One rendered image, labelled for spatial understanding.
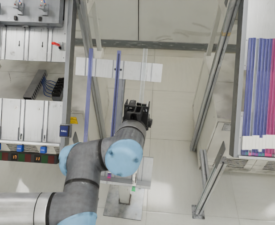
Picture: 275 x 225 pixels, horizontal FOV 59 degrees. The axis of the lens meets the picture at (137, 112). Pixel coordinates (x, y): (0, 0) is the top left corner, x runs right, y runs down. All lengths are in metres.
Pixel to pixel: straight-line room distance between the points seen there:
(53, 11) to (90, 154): 0.79
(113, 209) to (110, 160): 1.24
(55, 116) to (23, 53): 0.32
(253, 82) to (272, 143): 0.28
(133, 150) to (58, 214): 0.18
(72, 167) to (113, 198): 1.24
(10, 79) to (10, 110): 0.55
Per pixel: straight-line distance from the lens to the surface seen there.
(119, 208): 1.75
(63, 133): 1.12
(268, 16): 1.27
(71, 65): 1.19
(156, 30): 2.94
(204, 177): 1.54
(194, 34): 2.99
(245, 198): 1.93
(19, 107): 1.25
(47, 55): 1.22
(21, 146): 1.25
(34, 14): 1.23
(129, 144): 0.52
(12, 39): 1.32
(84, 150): 0.57
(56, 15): 1.19
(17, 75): 1.81
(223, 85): 1.64
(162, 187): 1.83
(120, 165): 0.52
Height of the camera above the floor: 1.63
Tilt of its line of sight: 47 degrees down
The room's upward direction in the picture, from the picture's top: straight up
